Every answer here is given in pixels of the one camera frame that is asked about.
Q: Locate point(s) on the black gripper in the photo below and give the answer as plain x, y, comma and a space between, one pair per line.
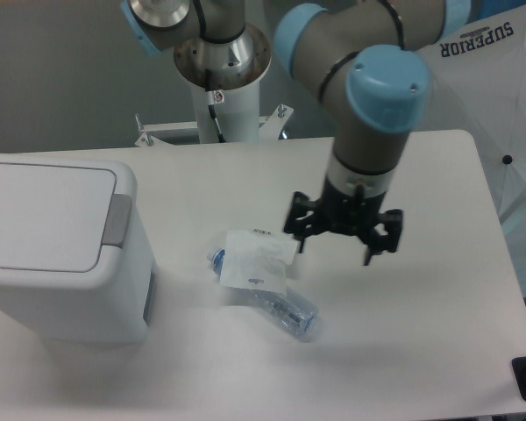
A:
355, 216

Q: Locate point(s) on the white push-lid trash can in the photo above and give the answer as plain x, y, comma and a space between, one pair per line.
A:
75, 260

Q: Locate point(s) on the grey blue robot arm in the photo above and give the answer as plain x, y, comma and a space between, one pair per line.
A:
361, 64

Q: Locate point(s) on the white plastic pouch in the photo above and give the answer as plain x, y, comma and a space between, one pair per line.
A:
257, 260

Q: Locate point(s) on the crushed clear plastic bottle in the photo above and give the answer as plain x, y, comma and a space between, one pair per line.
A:
292, 312

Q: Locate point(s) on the white umbrella with lettering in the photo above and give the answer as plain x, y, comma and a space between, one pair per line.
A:
479, 85

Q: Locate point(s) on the white pedestal base bracket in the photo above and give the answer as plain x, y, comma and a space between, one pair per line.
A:
272, 127

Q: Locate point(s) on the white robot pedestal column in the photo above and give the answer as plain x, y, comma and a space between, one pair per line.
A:
224, 84

